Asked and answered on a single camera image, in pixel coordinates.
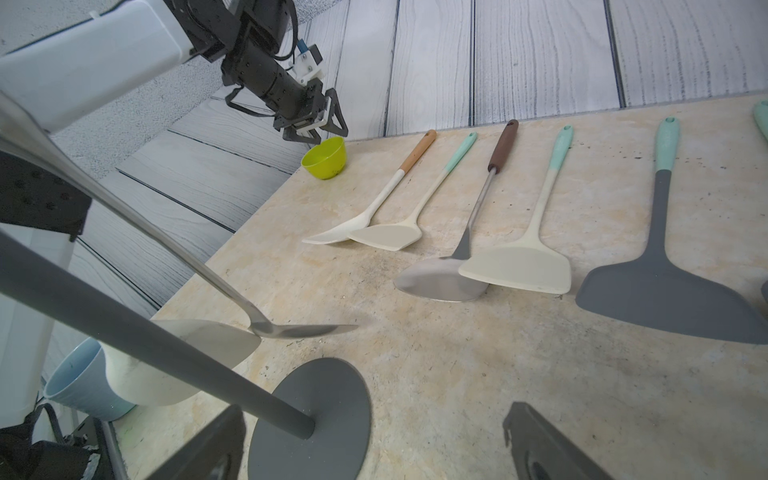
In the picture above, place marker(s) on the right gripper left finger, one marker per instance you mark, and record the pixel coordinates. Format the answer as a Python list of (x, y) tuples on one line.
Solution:
[(216, 452)]

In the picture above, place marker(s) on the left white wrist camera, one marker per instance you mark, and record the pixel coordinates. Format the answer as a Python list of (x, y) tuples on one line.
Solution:
[(308, 63)]

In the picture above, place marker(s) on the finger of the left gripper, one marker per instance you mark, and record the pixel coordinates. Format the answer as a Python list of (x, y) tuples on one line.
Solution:
[(334, 119), (309, 137)]

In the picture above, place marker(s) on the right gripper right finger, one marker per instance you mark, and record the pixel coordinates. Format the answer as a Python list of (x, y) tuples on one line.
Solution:
[(540, 451)]

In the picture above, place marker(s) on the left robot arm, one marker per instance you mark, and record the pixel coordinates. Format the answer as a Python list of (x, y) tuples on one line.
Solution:
[(56, 80)]

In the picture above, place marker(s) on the cream spatula mint handle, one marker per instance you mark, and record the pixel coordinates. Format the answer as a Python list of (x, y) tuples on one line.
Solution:
[(397, 236), (527, 263)]

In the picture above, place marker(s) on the green plastic bowl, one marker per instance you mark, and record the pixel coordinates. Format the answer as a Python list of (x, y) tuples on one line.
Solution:
[(326, 160)]

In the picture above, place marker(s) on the light blue cup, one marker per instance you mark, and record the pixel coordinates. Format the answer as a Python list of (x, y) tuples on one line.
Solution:
[(80, 383)]

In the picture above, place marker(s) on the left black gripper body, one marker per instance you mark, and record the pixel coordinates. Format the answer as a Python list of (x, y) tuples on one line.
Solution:
[(304, 112)]

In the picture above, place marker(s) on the grey ladle brown handle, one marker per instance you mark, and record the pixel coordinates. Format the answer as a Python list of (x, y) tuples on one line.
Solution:
[(438, 278)]

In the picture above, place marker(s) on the grey spoon mint handle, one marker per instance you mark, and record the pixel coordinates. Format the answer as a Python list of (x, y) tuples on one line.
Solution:
[(652, 292)]

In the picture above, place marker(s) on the cream turner wooden handle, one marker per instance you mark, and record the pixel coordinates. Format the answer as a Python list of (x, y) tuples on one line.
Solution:
[(342, 231)]

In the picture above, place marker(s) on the grey spatula mint handle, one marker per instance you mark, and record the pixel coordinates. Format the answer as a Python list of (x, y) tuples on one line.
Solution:
[(760, 114)]

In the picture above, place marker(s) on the grey utensil rack stand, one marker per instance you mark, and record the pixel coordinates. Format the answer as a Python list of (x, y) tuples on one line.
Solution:
[(240, 396)]

